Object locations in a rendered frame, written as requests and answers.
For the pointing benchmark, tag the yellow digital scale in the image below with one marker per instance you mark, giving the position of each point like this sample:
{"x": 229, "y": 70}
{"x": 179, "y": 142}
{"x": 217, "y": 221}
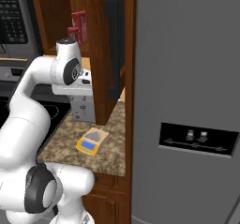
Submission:
{"x": 88, "y": 145}

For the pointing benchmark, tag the tall red box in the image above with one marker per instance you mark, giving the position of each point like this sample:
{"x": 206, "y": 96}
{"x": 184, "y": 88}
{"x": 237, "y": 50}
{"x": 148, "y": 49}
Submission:
{"x": 80, "y": 24}

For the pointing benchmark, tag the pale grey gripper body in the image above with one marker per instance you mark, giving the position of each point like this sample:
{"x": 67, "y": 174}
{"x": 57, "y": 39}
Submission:
{"x": 83, "y": 109}

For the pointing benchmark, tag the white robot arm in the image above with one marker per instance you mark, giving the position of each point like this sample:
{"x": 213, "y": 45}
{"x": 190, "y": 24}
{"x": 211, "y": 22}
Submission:
{"x": 28, "y": 118}

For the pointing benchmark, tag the wooden base cupboard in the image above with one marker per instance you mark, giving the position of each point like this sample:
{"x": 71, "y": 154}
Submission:
{"x": 108, "y": 199}

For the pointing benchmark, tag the grey fridge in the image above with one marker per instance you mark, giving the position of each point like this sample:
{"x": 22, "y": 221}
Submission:
{"x": 187, "y": 77}

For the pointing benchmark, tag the small red yogurt cup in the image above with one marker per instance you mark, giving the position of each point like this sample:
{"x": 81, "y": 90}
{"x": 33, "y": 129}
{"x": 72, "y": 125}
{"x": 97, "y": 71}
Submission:
{"x": 73, "y": 34}

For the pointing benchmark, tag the wooden wall cabinet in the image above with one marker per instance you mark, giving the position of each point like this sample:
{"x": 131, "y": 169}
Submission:
{"x": 53, "y": 15}

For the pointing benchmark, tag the black hob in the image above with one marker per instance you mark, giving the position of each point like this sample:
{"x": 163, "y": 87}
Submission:
{"x": 57, "y": 110}

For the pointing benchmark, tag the wooden cabinet door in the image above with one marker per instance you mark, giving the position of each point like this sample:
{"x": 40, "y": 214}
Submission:
{"x": 99, "y": 62}

